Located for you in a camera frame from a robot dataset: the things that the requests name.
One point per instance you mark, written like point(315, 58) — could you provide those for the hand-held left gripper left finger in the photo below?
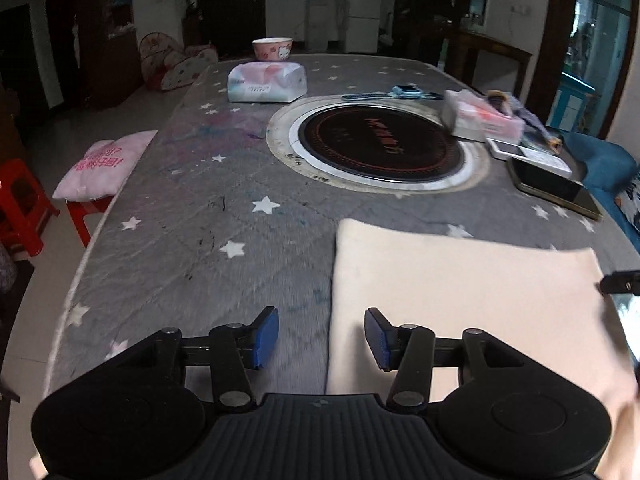
point(265, 337)

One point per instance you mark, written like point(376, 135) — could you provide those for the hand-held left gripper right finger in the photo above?
point(380, 340)

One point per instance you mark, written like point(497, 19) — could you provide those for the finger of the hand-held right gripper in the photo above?
point(622, 281)

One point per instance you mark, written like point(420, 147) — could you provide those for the beige cloth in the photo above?
point(470, 305)

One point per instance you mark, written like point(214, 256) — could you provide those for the patterned cushion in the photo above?
point(631, 202)

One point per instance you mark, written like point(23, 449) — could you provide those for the black tablet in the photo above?
point(555, 187)

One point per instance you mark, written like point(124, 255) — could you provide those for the blue sofa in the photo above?
point(602, 165)

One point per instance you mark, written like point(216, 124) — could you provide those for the white phone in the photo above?
point(525, 155)

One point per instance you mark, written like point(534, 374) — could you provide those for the teal cabinet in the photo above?
point(575, 102)

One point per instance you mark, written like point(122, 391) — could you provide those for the purple patterned pouch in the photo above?
point(530, 119)

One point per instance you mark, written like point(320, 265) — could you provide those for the round black induction cooktop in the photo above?
point(380, 142)

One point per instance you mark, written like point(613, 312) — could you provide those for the red plastic stool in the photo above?
point(22, 210)
point(85, 220)

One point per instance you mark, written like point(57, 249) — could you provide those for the white and pink tissue box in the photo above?
point(477, 117)

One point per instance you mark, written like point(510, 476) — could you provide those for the pink printed pillow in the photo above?
point(105, 162)

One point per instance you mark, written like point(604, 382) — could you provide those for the blue smartwatch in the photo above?
point(405, 92)

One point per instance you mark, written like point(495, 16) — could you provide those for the soft tissue pack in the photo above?
point(265, 82)

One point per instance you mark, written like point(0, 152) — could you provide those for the dark wooden side table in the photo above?
point(492, 55)

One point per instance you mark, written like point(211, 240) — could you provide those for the pink cartoon bowl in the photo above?
point(272, 50)

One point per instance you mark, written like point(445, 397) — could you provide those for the pink child sofa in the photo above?
point(172, 62)

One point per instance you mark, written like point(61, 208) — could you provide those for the white water dispenser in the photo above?
point(316, 27)

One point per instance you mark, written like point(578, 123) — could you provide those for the white refrigerator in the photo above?
point(364, 10)

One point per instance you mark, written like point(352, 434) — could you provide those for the dark wooden door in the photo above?
point(230, 7)

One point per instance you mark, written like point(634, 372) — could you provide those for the glass display cabinet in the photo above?
point(440, 0)

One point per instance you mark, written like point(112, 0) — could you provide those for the dark wooden shelf cabinet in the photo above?
point(107, 35)

